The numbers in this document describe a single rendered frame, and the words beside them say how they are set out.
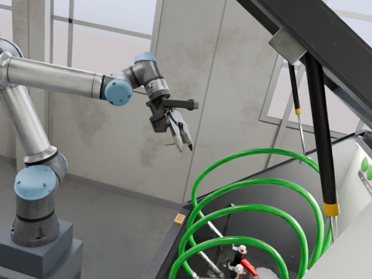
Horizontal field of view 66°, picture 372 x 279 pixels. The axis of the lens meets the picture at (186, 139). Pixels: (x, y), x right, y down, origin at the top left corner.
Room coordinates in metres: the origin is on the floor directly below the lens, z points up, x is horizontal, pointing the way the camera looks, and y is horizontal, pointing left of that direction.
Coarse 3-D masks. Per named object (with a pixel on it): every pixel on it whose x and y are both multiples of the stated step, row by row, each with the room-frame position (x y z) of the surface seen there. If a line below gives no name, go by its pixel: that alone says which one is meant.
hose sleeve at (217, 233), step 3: (210, 222) 0.70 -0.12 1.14; (207, 225) 0.69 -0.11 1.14; (210, 225) 0.69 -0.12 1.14; (213, 225) 0.69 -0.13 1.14; (210, 228) 0.69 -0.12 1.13; (213, 228) 0.69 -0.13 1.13; (213, 231) 0.68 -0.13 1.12; (216, 231) 0.68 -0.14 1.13; (219, 231) 0.69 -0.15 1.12; (216, 234) 0.68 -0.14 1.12; (219, 234) 0.68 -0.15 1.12; (216, 237) 0.68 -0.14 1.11
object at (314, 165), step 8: (240, 152) 0.69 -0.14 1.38; (248, 152) 0.68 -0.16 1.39; (256, 152) 0.67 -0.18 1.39; (264, 152) 0.67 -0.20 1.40; (272, 152) 0.67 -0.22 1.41; (280, 152) 0.66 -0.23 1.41; (288, 152) 0.66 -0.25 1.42; (224, 160) 0.69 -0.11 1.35; (304, 160) 0.65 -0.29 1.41; (208, 168) 0.70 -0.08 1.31; (200, 176) 0.70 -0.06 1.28; (192, 192) 0.71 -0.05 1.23; (192, 200) 0.70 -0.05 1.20; (200, 216) 0.70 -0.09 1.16; (336, 216) 0.62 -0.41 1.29; (328, 232) 0.62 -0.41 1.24; (328, 240) 0.62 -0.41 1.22; (328, 248) 0.62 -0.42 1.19; (320, 256) 0.62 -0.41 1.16
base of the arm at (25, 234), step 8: (16, 216) 0.75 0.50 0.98; (48, 216) 0.76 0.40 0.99; (16, 224) 0.73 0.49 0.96; (24, 224) 0.73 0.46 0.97; (32, 224) 0.73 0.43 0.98; (40, 224) 0.74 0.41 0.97; (48, 224) 0.76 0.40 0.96; (56, 224) 0.79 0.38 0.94; (16, 232) 0.72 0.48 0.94; (24, 232) 0.72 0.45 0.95; (32, 232) 0.72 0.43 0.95; (40, 232) 0.74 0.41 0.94; (48, 232) 0.75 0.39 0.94; (56, 232) 0.78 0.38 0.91; (16, 240) 0.71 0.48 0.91; (24, 240) 0.71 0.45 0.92; (32, 240) 0.72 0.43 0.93; (40, 240) 0.73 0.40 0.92; (48, 240) 0.75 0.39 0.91
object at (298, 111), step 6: (288, 66) 0.99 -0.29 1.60; (294, 72) 0.98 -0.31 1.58; (294, 78) 0.97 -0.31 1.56; (294, 84) 0.97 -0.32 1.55; (294, 90) 0.97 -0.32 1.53; (294, 96) 0.97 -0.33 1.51; (294, 102) 0.97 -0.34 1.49; (300, 108) 0.96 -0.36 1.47; (300, 120) 0.96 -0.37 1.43; (300, 126) 0.95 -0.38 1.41; (300, 132) 0.95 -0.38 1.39; (306, 156) 0.94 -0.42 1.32
